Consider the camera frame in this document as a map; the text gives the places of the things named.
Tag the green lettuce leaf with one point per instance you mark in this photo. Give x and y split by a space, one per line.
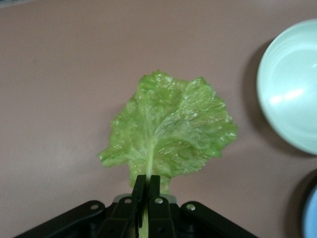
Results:
171 124

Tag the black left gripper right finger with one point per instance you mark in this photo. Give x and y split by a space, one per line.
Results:
158 205

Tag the mint green round plate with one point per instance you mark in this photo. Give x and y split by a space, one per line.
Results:
289 86

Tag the blue round plate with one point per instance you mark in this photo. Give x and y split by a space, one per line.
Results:
310 215

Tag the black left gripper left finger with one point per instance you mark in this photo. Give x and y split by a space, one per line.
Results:
138 198

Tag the brown table cover mat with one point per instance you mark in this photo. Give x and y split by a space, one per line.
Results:
62 99

